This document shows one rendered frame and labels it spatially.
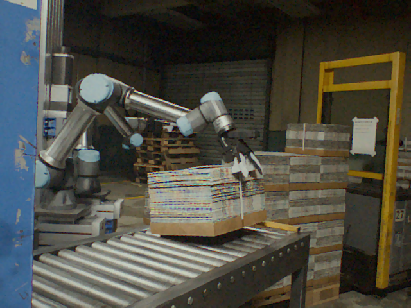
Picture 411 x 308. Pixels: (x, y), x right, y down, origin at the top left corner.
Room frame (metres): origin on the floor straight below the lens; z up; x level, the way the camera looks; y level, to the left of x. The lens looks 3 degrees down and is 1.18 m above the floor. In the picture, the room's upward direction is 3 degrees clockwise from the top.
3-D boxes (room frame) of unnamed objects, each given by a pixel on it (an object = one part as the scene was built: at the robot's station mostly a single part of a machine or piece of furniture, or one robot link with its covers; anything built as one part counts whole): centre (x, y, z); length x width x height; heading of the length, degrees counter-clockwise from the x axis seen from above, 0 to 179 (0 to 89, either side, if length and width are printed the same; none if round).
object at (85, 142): (2.43, 0.75, 1.19); 0.15 x 0.12 x 0.55; 28
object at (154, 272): (1.19, 0.22, 0.77); 0.47 x 0.05 x 0.05; 56
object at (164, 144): (9.40, 1.00, 0.65); 1.33 x 0.94 x 1.30; 150
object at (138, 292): (1.08, 0.30, 0.77); 0.47 x 0.05 x 0.05; 56
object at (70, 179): (1.81, 0.67, 0.98); 0.13 x 0.12 x 0.14; 171
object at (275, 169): (2.77, -0.30, 0.95); 0.38 x 0.29 x 0.23; 35
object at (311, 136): (3.10, -0.79, 0.65); 0.39 x 0.30 x 1.29; 34
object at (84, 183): (2.31, 0.69, 0.87); 0.15 x 0.15 x 0.10
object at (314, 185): (2.93, -0.54, 0.86); 0.38 x 0.29 x 0.04; 33
